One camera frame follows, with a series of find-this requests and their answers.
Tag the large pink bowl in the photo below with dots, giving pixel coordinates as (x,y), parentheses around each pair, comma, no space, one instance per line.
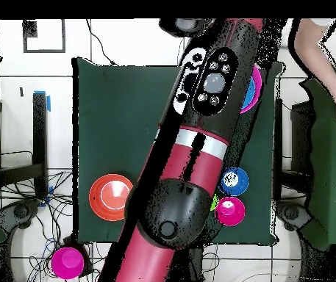
(258,85)

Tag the large blue bowl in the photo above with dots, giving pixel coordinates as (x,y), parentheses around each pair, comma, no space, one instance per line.
(249,95)

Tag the small dark blue bowl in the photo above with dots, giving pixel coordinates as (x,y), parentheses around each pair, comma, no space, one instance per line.
(241,183)

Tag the green cup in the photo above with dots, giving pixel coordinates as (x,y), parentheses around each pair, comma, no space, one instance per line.
(214,203)

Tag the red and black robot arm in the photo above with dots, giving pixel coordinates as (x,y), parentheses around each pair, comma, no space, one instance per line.
(185,176)

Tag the black metal stand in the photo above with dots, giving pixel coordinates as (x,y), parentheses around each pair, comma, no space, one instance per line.
(39,132)
(303,141)

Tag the black floor stand base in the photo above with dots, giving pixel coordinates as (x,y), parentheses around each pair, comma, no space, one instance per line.
(291,213)
(20,211)

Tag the small pink-red bowl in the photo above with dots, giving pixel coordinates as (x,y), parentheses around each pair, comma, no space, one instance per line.
(231,213)

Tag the dark green tablecloth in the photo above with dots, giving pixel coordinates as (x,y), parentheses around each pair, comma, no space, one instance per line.
(120,117)

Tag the large orange bowl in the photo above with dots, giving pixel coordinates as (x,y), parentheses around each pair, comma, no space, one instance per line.
(106,196)

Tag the blue tape strip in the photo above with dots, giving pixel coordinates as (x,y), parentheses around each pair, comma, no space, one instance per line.
(48,102)

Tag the small magenta bowl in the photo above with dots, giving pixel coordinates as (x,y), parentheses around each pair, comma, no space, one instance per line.
(67,263)

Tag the black square floor frame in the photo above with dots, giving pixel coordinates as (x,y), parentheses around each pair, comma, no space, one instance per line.
(44,51)

